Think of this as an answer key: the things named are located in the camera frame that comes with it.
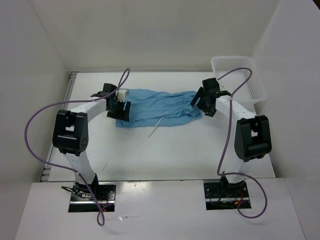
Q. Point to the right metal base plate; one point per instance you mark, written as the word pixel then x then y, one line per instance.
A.
pixel 217 198

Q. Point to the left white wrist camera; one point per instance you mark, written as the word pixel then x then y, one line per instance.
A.
pixel 121 95

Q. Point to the white perforated plastic basket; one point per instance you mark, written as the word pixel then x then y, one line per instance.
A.
pixel 232 71

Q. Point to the light blue shorts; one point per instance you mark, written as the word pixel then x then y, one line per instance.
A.
pixel 159 108

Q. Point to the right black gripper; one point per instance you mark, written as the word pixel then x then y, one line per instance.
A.
pixel 210 111

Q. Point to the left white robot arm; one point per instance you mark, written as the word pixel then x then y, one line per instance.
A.
pixel 71 132

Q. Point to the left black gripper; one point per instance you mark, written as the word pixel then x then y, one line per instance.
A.
pixel 122 115

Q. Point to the metal base plate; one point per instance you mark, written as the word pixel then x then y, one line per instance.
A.
pixel 81 201
pixel 217 198

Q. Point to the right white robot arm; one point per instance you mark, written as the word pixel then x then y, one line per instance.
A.
pixel 248 134

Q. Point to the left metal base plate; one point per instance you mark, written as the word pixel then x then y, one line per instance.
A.
pixel 81 201

